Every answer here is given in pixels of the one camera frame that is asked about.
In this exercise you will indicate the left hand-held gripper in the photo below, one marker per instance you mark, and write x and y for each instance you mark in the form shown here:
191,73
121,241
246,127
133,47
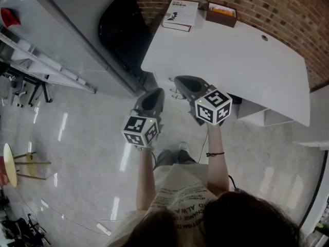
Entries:
138,130

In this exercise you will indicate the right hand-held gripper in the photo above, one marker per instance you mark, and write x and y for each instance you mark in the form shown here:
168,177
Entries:
213,109

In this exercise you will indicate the person's left forearm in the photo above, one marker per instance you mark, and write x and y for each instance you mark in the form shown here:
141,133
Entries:
145,179

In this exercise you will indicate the person's right forearm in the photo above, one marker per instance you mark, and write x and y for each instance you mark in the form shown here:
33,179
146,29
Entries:
217,174

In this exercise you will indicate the white desk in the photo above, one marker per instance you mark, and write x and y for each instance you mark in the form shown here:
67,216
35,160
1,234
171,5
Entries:
231,60

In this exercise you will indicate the white shoe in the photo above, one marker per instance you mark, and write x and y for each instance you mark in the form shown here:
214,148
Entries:
183,146

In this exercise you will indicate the grey trousers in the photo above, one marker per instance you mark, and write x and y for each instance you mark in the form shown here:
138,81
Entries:
164,158

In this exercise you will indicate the black wrist band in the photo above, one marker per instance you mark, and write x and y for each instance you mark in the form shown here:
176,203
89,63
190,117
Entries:
216,154

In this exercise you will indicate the brown box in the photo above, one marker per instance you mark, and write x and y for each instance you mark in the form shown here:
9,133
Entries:
218,20

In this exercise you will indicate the white book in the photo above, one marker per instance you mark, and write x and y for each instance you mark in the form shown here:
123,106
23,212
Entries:
181,11

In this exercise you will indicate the yellow card pack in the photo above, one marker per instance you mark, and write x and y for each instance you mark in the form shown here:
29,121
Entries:
222,10

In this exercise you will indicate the cream printed shirt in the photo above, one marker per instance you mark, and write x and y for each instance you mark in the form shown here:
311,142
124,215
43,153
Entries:
180,189

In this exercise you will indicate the white metal shelf rack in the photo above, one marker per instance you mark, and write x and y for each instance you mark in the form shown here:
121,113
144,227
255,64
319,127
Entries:
30,66

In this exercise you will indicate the white office chair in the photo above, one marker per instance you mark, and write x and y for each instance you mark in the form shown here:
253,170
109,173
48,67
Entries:
20,94

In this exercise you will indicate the white power strip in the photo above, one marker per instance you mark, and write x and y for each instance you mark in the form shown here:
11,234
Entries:
104,229

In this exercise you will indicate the white side shelf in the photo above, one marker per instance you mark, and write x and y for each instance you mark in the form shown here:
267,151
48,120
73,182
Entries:
316,145

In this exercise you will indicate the wooden stool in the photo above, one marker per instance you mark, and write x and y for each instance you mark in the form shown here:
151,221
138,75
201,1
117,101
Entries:
9,163

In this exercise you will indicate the red plastic stool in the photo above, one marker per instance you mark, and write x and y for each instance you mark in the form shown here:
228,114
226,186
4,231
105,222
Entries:
2,174

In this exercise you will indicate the red paper decoration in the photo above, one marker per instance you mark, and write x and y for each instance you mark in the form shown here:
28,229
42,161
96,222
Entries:
9,17

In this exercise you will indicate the black office chair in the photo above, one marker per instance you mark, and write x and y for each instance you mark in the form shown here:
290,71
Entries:
23,228

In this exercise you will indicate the black frame table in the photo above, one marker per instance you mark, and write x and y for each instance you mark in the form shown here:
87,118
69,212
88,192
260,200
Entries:
46,94

